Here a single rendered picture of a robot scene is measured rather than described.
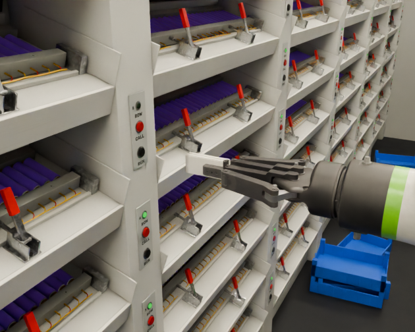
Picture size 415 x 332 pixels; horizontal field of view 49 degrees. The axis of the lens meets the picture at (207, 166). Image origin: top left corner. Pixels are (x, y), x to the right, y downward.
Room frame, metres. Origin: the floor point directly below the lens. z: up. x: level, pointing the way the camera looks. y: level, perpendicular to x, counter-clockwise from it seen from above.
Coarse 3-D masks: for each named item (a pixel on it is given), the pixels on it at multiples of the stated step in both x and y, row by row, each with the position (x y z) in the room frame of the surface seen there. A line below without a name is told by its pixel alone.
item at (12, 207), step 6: (0, 192) 0.51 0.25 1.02; (6, 192) 0.51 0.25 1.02; (12, 192) 0.52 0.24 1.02; (6, 198) 0.51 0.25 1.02; (12, 198) 0.51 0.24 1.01; (6, 204) 0.51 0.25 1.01; (12, 204) 0.51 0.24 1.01; (12, 210) 0.51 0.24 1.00; (18, 210) 0.51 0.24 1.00; (12, 216) 0.51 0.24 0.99; (18, 216) 0.51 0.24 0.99; (18, 222) 0.51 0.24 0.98; (18, 228) 0.51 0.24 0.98; (24, 228) 0.51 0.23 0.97; (18, 234) 0.50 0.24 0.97; (24, 234) 0.51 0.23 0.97; (24, 240) 0.50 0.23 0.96
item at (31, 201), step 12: (60, 180) 0.64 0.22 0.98; (72, 180) 0.65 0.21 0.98; (36, 192) 0.60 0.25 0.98; (48, 192) 0.61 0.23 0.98; (60, 192) 0.63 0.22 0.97; (24, 204) 0.57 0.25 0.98; (36, 204) 0.59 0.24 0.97; (60, 204) 0.61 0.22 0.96; (0, 216) 0.53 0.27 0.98; (36, 216) 0.57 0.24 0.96; (0, 228) 0.54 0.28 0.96
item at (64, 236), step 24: (48, 144) 0.72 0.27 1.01; (48, 168) 0.70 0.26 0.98; (72, 168) 0.68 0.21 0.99; (96, 168) 0.68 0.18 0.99; (72, 192) 0.66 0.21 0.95; (96, 192) 0.67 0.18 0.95; (120, 192) 0.66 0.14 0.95; (24, 216) 0.58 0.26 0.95; (72, 216) 0.60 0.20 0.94; (96, 216) 0.61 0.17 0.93; (120, 216) 0.66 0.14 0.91; (48, 240) 0.54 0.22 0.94; (72, 240) 0.56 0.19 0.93; (96, 240) 0.61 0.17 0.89; (0, 264) 0.48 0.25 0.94; (24, 264) 0.49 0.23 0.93; (48, 264) 0.52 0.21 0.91; (0, 288) 0.45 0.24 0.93; (24, 288) 0.49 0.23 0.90
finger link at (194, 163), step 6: (186, 156) 0.66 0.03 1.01; (192, 156) 0.65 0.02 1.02; (198, 156) 0.65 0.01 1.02; (186, 162) 0.66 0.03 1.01; (192, 162) 0.65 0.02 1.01; (198, 162) 0.65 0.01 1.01; (204, 162) 0.64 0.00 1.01; (210, 162) 0.64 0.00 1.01; (216, 162) 0.63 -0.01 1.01; (222, 162) 0.63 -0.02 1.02; (186, 168) 0.66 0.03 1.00; (192, 168) 0.65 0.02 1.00; (198, 168) 0.65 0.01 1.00; (198, 174) 0.65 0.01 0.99
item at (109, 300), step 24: (72, 264) 0.71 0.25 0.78; (96, 264) 0.69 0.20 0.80; (48, 288) 0.63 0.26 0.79; (72, 288) 0.63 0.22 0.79; (96, 288) 0.67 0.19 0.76; (120, 288) 0.67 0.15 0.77; (0, 312) 0.56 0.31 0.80; (24, 312) 0.57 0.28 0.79; (48, 312) 0.58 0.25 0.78; (72, 312) 0.61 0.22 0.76; (96, 312) 0.62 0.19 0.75; (120, 312) 0.63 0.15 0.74
